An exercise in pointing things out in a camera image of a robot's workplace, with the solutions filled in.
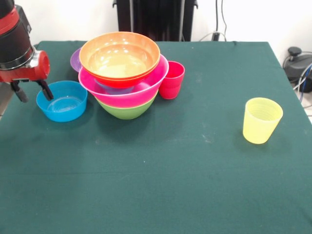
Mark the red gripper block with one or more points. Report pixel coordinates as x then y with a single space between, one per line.
29 73

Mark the small cyan bowl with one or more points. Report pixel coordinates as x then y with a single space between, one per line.
114 90

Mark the orange bowl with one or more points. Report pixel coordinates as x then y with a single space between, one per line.
119 56
117 84

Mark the large magenta bowl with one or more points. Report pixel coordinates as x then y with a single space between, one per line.
156 78

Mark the yellow cup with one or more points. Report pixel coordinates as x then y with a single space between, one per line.
262 124

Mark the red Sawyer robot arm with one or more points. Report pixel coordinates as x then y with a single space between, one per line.
12 36

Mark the straight-sided blue bowl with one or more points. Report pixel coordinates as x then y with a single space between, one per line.
68 104

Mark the purple bowl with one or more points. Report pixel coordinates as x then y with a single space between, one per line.
75 62

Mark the green bowl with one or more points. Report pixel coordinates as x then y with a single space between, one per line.
129 112

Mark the red cup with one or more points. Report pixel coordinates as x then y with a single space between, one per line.
170 83

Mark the dark green table cloth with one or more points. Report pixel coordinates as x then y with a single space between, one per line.
219 182

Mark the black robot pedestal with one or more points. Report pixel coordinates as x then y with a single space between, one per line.
153 19

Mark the black pedestal foot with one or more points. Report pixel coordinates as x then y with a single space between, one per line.
296 59

